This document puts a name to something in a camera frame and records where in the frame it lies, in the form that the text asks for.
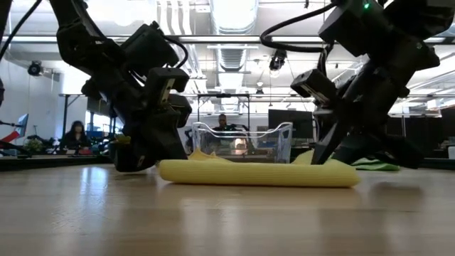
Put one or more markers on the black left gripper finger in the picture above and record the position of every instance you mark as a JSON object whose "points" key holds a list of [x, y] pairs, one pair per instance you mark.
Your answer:
{"points": [[131, 156], [167, 142]]}

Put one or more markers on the tilted screen on stand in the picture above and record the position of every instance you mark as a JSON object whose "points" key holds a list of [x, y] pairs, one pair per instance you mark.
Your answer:
{"points": [[23, 124]]}

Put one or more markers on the small background plant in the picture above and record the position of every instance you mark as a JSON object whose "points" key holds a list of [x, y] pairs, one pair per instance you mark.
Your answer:
{"points": [[33, 145]]}

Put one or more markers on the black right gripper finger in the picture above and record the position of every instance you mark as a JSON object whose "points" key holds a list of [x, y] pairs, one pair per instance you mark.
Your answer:
{"points": [[387, 149], [328, 142]]}

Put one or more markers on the yellow microfiber towel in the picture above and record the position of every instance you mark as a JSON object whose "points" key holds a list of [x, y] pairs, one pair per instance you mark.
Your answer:
{"points": [[256, 174]]}

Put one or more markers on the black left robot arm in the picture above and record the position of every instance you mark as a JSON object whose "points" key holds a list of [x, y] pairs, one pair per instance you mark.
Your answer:
{"points": [[81, 39]]}

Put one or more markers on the black computer monitor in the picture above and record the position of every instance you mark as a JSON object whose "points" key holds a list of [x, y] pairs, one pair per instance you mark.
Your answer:
{"points": [[291, 122]]}

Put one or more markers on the black aluminium table frame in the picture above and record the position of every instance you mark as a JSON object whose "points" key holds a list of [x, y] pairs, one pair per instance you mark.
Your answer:
{"points": [[53, 161]]}

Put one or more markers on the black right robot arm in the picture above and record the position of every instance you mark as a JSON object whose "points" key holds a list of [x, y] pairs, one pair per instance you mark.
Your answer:
{"points": [[409, 17]]}

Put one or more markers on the clear plastic bin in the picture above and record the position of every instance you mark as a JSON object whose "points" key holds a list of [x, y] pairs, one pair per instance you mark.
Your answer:
{"points": [[249, 145]]}

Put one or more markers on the hanging black camera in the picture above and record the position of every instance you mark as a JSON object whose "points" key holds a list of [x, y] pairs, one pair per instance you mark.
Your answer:
{"points": [[278, 60]]}

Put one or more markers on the person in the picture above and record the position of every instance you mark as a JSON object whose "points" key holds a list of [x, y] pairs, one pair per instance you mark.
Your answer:
{"points": [[76, 137], [222, 122]]}

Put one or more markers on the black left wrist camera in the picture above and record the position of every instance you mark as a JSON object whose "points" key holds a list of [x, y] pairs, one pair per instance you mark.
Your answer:
{"points": [[165, 80]]}

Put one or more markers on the green microfiber towel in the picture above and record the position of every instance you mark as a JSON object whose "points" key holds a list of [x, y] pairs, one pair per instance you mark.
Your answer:
{"points": [[377, 165]]}

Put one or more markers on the black partition panels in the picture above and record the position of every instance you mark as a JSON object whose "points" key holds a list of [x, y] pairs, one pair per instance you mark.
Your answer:
{"points": [[426, 131]]}

